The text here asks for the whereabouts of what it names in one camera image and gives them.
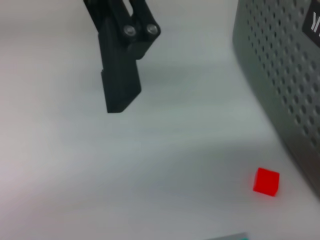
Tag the small red building block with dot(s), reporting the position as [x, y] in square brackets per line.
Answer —
[266, 182]

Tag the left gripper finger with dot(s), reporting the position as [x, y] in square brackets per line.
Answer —
[120, 82]

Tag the grey-green perforated storage bin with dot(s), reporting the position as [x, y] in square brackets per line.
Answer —
[275, 75]

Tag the teal square building block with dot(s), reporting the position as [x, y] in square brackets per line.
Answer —
[228, 237]

